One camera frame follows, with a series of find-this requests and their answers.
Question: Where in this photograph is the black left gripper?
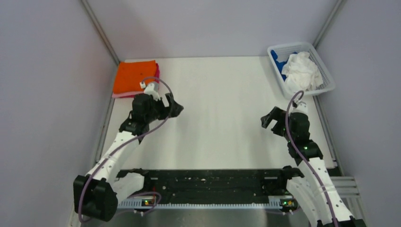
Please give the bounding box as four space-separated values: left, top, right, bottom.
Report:
145 93 183 123

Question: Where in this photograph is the orange t shirt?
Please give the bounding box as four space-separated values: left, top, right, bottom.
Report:
113 60 157 93

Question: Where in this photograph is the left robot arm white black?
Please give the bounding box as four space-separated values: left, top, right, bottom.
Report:
73 93 183 222

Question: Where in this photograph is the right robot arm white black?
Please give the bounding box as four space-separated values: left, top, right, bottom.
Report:
261 105 366 227

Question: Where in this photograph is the crimson folded t shirt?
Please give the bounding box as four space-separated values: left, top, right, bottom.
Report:
155 63 160 83

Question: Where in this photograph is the blue t shirt in basket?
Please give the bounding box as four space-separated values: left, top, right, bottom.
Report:
269 49 289 81

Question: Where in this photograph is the white crumpled t shirt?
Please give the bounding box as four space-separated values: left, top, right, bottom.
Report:
281 52 323 93

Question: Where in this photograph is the white plastic basket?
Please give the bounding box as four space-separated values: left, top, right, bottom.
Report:
267 42 335 99

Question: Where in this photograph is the pink folded t shirt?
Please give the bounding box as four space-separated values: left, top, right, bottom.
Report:
112 91 143 98

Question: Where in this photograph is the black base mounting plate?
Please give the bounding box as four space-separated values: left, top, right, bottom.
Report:
117 166 304 205

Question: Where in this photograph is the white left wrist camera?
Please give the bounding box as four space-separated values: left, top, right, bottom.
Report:
140 82 161 101

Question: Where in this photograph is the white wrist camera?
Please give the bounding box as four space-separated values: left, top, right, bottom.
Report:
291 100 308 115
140 82 161 101

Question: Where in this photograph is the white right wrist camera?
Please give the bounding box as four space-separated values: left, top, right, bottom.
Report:
291 100 308 115

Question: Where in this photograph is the white slotted cable duct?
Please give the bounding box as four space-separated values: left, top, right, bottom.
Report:
117 196 298 210

